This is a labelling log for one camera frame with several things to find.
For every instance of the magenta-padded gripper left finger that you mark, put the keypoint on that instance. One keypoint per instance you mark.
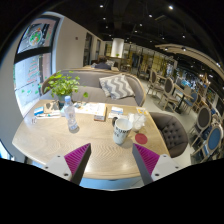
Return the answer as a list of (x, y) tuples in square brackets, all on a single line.
[(76, 159)]

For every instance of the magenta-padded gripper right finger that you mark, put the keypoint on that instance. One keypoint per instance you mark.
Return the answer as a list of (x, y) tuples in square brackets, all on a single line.
[(148, 159)]

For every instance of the clear blue-capped water bottle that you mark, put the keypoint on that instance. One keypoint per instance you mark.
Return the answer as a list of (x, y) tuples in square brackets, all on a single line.
[(70, 116)]

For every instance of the flat round red coaster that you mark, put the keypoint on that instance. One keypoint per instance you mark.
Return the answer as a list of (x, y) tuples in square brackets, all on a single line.
[(141, 138)]

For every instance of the dark grey tufted armchair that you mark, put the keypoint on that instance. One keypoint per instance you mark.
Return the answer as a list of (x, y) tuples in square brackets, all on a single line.
[(170, 133)]

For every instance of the white printed mug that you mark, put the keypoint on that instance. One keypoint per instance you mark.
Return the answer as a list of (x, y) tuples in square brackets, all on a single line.
[(122, 131)]

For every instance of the clear plastic cup with straw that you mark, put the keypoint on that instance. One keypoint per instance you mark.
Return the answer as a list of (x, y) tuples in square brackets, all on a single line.
[(138, 121)]

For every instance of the white tube with green print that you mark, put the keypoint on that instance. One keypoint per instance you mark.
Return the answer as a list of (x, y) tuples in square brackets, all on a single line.
[(48, 114)]

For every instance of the white and orange box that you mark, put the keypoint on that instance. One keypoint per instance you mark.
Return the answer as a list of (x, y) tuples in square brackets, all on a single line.
[(95, 110)]

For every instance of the brown kraft paper card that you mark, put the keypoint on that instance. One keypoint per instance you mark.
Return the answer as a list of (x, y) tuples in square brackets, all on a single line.
[(51, 106)]

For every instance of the small blue box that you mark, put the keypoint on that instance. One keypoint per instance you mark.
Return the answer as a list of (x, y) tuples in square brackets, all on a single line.
[(38, 111)]

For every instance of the group of dining chairs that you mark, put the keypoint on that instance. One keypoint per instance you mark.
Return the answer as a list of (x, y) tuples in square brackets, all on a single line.
[(203, 120)]

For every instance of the green potted plant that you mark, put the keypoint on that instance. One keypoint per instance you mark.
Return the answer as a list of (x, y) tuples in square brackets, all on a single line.
[(63, 85)]

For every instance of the grey curved sofa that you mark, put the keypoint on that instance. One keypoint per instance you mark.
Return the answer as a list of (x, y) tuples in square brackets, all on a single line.
[(88, 83)]

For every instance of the grey chevron cushion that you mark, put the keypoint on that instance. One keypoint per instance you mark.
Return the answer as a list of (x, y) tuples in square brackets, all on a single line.
[(116, 86)]

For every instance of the person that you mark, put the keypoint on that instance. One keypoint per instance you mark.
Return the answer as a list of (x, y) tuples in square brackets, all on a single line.
[(102, 64)]

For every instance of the white round column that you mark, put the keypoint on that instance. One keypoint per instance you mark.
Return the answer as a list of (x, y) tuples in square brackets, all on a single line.
[(117, 47)]

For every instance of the ceiling spotlights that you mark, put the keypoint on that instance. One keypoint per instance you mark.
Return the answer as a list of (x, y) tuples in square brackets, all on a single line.
[(170, 7)]

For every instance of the dark framed wall poster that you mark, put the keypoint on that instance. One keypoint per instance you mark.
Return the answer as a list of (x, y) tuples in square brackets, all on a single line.
[(36, 35)]

